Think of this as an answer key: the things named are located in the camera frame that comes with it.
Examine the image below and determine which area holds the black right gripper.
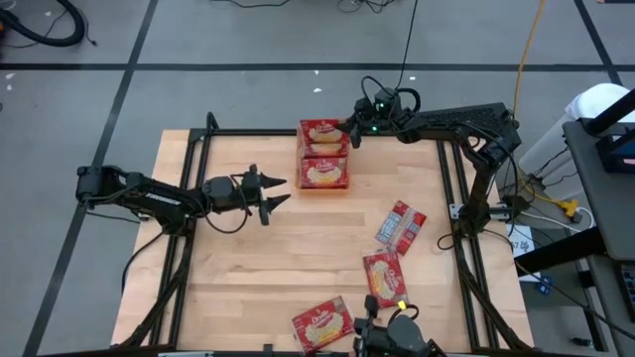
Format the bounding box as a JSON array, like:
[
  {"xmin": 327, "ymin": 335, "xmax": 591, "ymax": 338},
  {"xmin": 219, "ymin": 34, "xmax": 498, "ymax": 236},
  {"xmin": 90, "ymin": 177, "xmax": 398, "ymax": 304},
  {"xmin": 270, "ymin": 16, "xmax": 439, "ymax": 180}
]
[{"xmin": 349, "ymin": 88, "xmax": 413, "ymax": 150}]

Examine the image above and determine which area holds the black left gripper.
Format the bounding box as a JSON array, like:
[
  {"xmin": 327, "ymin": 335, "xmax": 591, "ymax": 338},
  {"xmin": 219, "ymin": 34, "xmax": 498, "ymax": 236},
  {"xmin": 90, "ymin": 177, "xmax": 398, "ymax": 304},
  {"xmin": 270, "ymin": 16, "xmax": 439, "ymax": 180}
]
[{"xmin": 202, "ymin": 166, "xmax": 293, "ymax": 227}]

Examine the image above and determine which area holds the white printed paper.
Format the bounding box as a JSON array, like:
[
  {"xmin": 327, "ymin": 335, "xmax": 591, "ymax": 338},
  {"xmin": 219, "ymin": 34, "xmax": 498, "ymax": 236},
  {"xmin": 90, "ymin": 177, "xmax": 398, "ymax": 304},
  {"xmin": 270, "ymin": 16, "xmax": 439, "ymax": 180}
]
[{"xmin": 505, "ymin": 223, "xmax": 536, "ymax": 259}]

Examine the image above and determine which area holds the black desk support beam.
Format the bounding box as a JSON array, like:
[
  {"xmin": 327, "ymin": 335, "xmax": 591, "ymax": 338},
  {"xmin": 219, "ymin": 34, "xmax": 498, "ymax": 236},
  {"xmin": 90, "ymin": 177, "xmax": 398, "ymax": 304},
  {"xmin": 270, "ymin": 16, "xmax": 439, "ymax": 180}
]
[{"xmin": 514, "ymin": 225, "xmax": 607, "ymax": 278}]

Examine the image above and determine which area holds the white rounded bin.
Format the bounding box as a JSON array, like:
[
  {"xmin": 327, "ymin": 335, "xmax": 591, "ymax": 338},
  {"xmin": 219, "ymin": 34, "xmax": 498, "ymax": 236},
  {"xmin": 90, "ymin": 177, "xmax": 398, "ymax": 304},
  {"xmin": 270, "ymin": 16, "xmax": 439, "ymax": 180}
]
[{"xmin": 518, "ymin": 82, "xmax": 634, "ymax": 175}]

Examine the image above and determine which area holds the grey desk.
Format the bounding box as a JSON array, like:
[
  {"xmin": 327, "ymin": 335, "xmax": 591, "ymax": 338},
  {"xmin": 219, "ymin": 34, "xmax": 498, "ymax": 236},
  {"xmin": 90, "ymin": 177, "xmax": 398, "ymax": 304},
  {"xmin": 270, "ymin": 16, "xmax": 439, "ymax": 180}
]
[
  {"xmin": 562, "ymin": 117, "xmax": 635, "ymax": 263},
  {"xmin": 586, "ymin": 253, "xmax": 635, "ymax": 357}
]

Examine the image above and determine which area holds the black keyboard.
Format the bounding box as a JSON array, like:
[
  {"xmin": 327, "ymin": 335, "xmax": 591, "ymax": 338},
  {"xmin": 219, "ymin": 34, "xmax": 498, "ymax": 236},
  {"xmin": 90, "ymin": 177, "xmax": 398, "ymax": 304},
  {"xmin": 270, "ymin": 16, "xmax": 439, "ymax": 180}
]
[{"xmin": 618, "ymin": 265, "xmax": 635, "ymax": 321}]

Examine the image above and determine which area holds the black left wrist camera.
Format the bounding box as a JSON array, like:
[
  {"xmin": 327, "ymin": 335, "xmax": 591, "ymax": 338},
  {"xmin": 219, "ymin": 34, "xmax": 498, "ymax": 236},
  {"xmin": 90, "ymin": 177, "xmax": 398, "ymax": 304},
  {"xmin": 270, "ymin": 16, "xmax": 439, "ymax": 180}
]
[{"xmin": 232, "ymin": 174, "xmax": 257, "ymax": 202}]

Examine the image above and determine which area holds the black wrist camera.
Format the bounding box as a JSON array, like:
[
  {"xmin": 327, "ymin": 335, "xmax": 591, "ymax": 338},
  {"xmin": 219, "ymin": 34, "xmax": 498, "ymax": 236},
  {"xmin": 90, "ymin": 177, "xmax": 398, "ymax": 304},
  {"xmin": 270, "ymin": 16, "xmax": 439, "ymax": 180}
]
[
  {"xmin": 232, "ymin": 174, "xmax": 257, "ymax": 202},
  {"xmin": 372, "ymin": 86, "xmax": 402, "ymax": 114}
]

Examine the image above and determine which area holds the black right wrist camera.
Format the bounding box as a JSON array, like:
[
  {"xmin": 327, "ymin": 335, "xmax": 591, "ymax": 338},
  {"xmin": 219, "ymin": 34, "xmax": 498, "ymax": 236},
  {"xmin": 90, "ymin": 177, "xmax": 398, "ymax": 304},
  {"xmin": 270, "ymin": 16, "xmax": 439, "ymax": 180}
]
[{"xmin": 372, "ymin": 86, "xmax": 402, "ymax": 114}]

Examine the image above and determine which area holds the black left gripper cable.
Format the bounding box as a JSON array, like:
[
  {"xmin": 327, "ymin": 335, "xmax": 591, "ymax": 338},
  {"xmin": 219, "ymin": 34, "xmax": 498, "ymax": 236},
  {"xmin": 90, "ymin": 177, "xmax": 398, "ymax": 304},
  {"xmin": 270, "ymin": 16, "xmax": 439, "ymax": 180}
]
[{"xmin": 203, "ymin": 207, "xmax": 252, "ymax": 235}]

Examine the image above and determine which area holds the black metal table frame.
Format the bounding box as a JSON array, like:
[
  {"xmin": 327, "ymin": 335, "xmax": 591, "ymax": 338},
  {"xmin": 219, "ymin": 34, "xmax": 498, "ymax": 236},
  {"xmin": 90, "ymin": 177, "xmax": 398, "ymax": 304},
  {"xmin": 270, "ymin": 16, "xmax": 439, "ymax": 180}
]
[{"xmin": 113, "ymin": 111, "xmax": 535, "ymax": 357}]

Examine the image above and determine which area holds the black power cable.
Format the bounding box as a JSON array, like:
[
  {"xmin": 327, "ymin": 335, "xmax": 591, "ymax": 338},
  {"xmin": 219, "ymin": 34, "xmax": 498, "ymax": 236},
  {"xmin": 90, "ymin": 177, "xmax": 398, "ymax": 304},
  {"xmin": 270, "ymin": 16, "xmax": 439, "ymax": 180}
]
[{"xmin": 377, "ymin": 0, "xmax": 422, "ymax": 115}]

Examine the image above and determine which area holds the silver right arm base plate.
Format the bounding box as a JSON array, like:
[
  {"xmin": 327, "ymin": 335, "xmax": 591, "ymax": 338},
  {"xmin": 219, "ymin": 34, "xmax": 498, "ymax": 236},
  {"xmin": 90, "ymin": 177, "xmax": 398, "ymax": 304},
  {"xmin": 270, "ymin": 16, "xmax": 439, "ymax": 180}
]
[{"xmin": 448, "ymin": 201, "xmax": 512, "ymax": 223}]

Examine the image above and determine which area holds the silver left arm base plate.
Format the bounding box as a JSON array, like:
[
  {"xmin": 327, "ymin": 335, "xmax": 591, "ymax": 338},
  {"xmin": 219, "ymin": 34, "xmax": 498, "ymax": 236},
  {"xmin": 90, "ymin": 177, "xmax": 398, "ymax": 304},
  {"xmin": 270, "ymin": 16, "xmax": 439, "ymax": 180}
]
[{"xmin": 131, "ymin": 200, "xmax": 198, "ymax": 222}]

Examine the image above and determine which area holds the black right arm base cable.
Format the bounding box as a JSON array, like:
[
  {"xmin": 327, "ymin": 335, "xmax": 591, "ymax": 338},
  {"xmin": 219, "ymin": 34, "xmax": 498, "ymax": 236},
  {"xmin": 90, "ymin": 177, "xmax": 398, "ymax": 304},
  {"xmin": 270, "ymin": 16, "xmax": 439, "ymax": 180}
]
[{"xmin": 437, "ymin": 220, "xmax": 497, "ymax": 252}]

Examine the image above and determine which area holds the black arm base cable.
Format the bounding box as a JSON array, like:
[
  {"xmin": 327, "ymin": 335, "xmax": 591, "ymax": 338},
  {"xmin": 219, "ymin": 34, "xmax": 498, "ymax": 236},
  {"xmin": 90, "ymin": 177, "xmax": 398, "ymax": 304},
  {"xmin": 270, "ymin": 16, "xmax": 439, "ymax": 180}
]
[
  {"xmin": 437, "ymin": 220, "xmax": 497, "ymax": 252},
  {"xmin": 120, "ymin": 227, "xmax": 169, "ymax": 295}
]

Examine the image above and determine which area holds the black left arm base cable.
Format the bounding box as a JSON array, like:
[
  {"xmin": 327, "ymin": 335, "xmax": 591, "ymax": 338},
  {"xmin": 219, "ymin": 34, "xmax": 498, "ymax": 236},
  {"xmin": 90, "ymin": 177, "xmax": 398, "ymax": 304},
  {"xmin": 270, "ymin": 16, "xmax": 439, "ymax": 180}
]
[{"xmin": 120, "ymin": 227, "xmax": 169, "ymax": 295}]

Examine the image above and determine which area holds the white power cable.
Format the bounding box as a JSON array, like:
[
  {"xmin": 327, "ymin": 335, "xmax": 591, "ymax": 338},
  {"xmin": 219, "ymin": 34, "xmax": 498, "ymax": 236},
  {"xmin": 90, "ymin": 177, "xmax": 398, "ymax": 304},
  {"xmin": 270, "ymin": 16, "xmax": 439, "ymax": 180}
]
[{"xmin": 518, "ymin": 205, "xmax": 596, "ymax": 229}]

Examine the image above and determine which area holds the yellow extension cable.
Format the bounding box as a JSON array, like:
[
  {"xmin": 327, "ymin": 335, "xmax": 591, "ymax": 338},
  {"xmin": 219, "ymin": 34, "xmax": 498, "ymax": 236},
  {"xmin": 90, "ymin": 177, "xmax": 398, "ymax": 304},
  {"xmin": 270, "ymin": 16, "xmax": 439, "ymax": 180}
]
[{"xmin": 510, "ymin": 0, "xmax": 581, "ymax": 224}]

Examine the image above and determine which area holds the thick black hose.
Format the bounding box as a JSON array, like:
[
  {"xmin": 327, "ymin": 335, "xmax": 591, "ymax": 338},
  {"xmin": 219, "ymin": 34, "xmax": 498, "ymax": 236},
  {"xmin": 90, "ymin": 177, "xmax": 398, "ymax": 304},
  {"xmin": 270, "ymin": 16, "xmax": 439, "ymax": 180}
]
[{"xmin": 0, "ymin": 0, "xmax": 86, "ymax": 50}]

